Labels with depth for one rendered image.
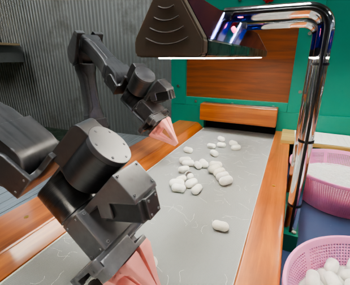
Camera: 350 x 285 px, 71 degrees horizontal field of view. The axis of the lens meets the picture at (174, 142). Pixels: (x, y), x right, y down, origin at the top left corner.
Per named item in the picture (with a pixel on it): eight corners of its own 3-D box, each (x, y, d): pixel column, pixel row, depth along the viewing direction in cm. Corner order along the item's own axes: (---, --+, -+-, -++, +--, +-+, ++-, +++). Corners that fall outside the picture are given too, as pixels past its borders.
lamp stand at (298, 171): (203, 227, 56) (212, 5, 42) (224, 187, 73) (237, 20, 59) (294, 253, 49) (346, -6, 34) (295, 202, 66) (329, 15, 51)
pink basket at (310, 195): (345, 240, 52) (356, 201, 49) (265, 182, 76) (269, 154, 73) (428, 216, 60) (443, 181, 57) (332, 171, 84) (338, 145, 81)
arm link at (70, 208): (117, 189, 33) (83, 151, 34) (89, 208, 28) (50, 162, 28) (89, 217, 35) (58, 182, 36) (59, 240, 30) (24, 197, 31)
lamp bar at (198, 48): (134, 57, 27) (130, -18, 25) (241, 57, 81) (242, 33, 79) (202, 57, 24) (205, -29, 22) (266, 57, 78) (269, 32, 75)
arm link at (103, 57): (141, 75, 73) (95, 25, 86) (113, 76, 67) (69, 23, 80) (131, 107, 80) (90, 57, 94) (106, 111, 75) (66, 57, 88)
